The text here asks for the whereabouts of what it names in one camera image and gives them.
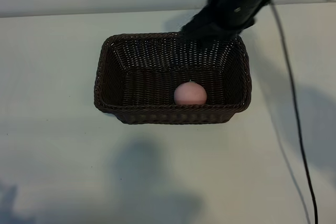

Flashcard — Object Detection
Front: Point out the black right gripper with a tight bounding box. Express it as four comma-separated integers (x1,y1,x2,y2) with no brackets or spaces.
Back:
180,0,279,43

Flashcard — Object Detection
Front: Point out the pink peach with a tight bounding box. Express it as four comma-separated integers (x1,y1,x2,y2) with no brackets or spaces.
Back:
173,80,207,106

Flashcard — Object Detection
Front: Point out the dark brown woven basket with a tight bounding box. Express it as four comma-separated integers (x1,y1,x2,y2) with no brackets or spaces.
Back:
93,31,253,125

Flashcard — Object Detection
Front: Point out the thin black cable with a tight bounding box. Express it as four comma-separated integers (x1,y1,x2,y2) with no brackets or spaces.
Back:
267,0,318,224

